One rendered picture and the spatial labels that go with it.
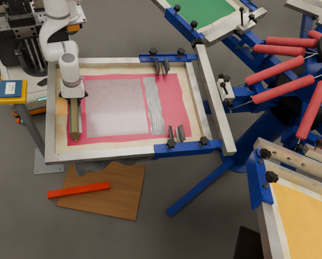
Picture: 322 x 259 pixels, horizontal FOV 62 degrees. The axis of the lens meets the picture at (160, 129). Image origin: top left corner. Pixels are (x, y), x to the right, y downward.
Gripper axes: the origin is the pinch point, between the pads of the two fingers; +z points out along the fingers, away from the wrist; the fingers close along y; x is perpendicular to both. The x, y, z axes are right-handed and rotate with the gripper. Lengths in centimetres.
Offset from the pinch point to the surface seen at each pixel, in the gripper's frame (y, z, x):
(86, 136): -4.7, 6.3, 16.4
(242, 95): -87, -6, 3
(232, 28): -97, -9, -47
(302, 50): -116, -26, -9
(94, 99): -9.4, 5.0, -4.7
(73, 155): 1.2, 3.3, 27.0
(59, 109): 7.6, 5.7, 0.1
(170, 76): -53, 3, -18
